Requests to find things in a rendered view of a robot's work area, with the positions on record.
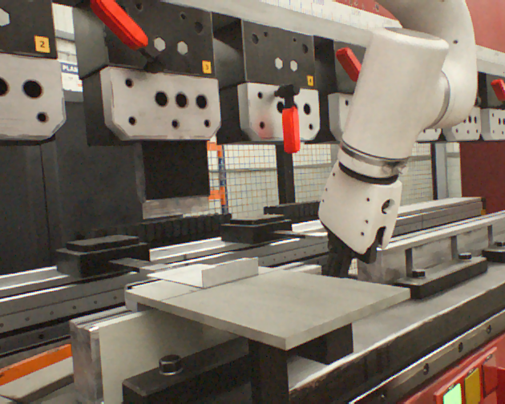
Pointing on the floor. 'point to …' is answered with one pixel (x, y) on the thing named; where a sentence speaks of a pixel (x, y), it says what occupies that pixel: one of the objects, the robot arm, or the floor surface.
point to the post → (286, 188)
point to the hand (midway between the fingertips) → (337, 264)
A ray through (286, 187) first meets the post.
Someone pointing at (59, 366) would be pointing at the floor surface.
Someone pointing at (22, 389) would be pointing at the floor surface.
